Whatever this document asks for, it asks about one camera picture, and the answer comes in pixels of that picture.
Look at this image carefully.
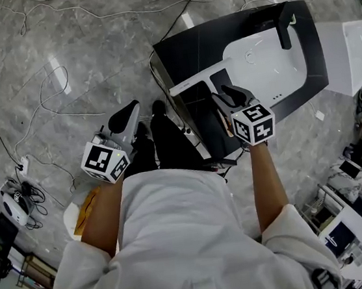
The person's right leg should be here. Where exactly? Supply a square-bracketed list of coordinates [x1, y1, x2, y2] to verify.
[149, 108, 212, 177]

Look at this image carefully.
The person's black right shoe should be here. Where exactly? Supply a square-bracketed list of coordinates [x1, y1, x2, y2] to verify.
[150, 99, 168, 119]

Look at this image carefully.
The person's left forearm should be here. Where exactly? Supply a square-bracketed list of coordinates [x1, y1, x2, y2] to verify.
[73, 175, 136, 262]

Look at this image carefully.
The marble-pattern slab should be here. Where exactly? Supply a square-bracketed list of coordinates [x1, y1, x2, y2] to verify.
[323, 157, 362, 208]

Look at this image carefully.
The person's right forearm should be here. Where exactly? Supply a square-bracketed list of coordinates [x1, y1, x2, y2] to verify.
[247, 139, 295, 242]

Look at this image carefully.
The white squeegee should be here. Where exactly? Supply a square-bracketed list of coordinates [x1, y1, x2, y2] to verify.
[165, 56, 238, 110]

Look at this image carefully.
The white round stool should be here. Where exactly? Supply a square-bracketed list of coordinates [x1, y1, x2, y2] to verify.
[60, 197, 94, 244]

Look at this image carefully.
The person's white shirt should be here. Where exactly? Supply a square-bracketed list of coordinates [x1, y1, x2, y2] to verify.
[24, 148, 346, 289]

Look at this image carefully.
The looped white floor cable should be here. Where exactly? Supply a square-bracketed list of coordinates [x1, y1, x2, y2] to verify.
[4, 60, 112, 162]

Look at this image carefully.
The person's left leg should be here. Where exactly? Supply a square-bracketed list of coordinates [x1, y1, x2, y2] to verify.
[126, 133, 159, 176]

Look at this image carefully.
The person's leg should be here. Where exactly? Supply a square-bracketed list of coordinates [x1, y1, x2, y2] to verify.
[149, 108, 212, 177]
[126, 133, 159, 176]

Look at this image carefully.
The yellow-brown envelope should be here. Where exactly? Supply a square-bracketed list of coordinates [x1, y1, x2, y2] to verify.
[68, 185, 109, 243]

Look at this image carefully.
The black faucet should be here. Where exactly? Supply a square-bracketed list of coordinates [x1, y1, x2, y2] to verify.
[272, 1, 302, 52]

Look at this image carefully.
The black vanity cabinet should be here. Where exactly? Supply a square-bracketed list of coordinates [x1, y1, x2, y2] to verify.
[148, 0, 338, 170]

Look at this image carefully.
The white power strip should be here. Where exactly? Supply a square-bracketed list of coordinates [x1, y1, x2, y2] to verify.
[18, 155, 32, 177]

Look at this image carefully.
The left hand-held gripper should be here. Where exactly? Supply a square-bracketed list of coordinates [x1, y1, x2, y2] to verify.
[73, 99, 151, 188]

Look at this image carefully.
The white power adapter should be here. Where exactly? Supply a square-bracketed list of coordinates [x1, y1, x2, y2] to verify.
[309, 99, 327, 123]

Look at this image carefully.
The white sink basin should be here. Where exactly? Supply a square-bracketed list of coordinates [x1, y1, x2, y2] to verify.
[218, 21, 314, 110]

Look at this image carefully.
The long white floor cable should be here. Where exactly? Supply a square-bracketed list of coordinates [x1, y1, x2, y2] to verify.
[0, 0, 278, 41]

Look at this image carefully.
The tangle of black cables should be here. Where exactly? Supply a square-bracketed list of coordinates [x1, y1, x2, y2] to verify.
[15, 178, 51, 232]

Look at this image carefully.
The person's black left shoe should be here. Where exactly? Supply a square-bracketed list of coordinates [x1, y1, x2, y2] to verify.
[134, 120, 152, 141]

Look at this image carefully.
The white rounded device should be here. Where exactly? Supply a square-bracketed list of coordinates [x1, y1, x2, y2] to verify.
[0, 186, 32, 229]

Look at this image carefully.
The person's black shoe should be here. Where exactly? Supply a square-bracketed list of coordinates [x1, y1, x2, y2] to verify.
[150, 99, 168, 119]
[134, 120, 152, 141]

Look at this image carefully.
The wooden shelf rack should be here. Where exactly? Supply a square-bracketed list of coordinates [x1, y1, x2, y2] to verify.
[12, 249, 61, 289]

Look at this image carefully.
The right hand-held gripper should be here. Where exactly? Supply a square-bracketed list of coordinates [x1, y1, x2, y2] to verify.
[210, 79, 279, 152]

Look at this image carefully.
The metal wire rack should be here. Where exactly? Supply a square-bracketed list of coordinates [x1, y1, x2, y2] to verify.
[294, 192, 335, 238]

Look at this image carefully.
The black shoulder strap buckle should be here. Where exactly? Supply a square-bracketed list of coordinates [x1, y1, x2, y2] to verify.
[309, 265, 337, 289]

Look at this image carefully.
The black cable by vanity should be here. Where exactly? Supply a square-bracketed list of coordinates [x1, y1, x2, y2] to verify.
[140, 0, 229, 138]

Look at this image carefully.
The white rectangular tub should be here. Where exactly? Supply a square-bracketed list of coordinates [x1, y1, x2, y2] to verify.
[311, 16, 362, 102]

